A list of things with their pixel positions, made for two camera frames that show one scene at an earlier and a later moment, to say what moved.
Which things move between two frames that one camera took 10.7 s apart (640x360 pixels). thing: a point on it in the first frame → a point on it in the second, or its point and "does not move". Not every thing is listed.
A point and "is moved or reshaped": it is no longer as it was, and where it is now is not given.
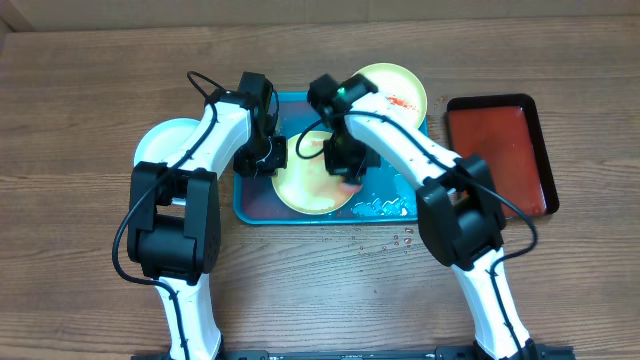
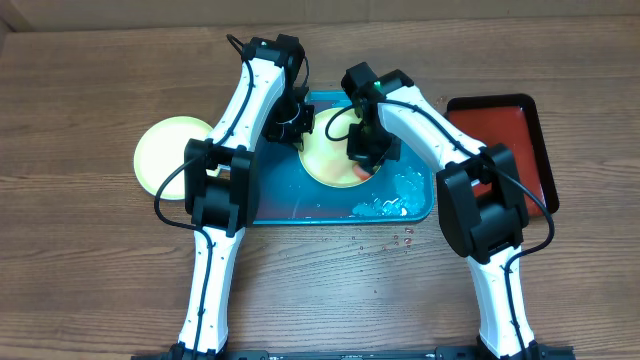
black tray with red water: (505, 131) does not move
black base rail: (536, 352) does not move
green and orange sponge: (350, 188) is moved or reshaped
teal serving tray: (389, 194) does not move
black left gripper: (242, 166) → (272, 133)
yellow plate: (305, 186) → (160, 147)
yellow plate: (399, 87) is moved or reshaped
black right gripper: (340, 168) → (362, 152)
